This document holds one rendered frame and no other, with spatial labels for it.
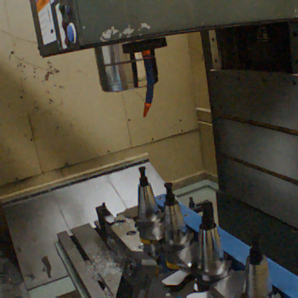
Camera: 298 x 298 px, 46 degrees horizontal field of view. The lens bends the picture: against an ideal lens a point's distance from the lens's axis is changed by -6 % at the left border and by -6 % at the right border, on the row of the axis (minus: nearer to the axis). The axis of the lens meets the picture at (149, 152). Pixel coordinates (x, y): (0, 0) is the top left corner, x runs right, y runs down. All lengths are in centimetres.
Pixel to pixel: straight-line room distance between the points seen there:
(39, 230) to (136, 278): 141
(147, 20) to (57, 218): 142
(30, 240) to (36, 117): 64
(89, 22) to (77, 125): 142
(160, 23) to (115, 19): 9
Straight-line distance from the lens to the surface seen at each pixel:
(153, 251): 77
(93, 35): 62
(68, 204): 197
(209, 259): 55
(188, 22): 70
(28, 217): 195
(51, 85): 196
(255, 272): 46
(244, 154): 136
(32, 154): 199
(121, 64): 91
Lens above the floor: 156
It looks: 18 degrees down
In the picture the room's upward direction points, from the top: 9 degrees counter-clockwise
